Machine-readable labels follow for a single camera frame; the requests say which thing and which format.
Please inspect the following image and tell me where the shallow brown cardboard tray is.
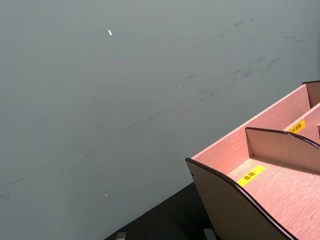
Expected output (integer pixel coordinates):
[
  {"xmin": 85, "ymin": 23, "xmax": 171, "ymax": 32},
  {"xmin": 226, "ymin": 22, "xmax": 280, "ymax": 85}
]
[{"xmin": 185, "ymin": 80, "xmax": 320, "ymax": 240}]

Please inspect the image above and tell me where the yellow label on tray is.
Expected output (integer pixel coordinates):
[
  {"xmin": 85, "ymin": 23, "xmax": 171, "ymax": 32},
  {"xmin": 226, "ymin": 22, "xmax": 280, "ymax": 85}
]
[
  {"xmin": 236, "ymin": 165, "xmax": 266, "ymax": 188},
  {"xmin": 286, "ymin": 118, "xmax": 307, "ymax": 135}
]

